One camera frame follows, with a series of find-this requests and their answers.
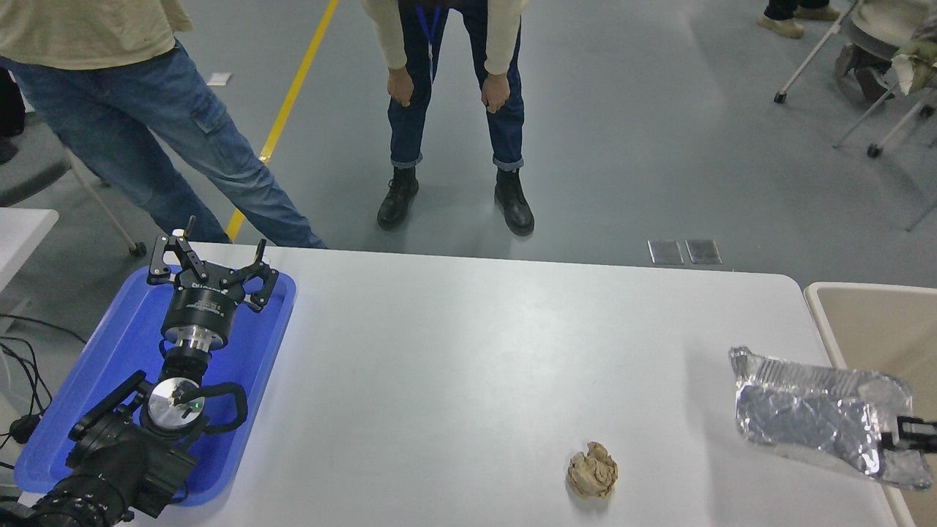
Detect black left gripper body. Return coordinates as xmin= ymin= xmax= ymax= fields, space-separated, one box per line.
xmin=160 ymin=282 xmax=247 ymax=341

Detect foil plate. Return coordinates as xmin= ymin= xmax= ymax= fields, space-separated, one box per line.
xmin=728 ymin=346 xmax=934 ymax=490

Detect person's right hand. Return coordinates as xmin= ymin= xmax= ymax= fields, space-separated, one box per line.
xmin=387 ymin=67 xmax=415 ymax=108

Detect person's left hand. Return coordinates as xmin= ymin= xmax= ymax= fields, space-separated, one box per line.
xmin=481 ymin=73 xmax=511 ymax=114

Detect blue plastic tray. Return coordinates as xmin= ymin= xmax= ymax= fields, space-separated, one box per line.
xmin=13 ymin=265 xmax=297 ymax=507

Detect large pale bin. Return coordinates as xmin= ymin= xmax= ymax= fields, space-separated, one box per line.
xmin=804 ymin=282 xmax=937 ymax=527

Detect person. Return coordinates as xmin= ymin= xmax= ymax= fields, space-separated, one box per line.
xmin=360 ymin=0 xmax=535 ymax=237
xmin=837 ymin=0 xmax=937 ymax=103
xmin=759 ymin=0 xmax=843 ymax=40
xmin=0 ymin=0 xmax=326 ymax=250
xmin=0 ymin=70 xmax=28 ymax=165

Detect small white table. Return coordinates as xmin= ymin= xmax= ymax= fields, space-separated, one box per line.
xmin=0 ymin=209 xmax=59 ymax=294

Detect grey wheeled chair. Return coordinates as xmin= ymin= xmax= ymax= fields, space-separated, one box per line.
xmin=0 ymin=110 xmax=147 ymax=257

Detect crumpled tan paper ball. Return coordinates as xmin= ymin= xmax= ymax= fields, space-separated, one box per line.
xmin=566 ymin=441 xmax=619 ymax=500

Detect black cables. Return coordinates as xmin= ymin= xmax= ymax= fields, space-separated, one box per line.
xmin=0 ymin=315 xmax=87 ymax=469

